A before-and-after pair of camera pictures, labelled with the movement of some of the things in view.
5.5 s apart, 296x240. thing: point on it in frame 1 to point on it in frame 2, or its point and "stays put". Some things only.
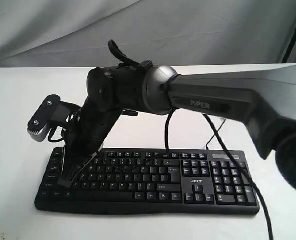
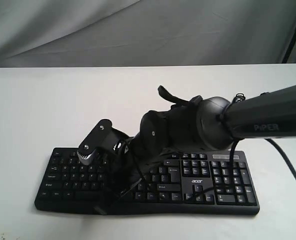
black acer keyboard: (151, 181) stays put
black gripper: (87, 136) to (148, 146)
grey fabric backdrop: (37, 33) stays put
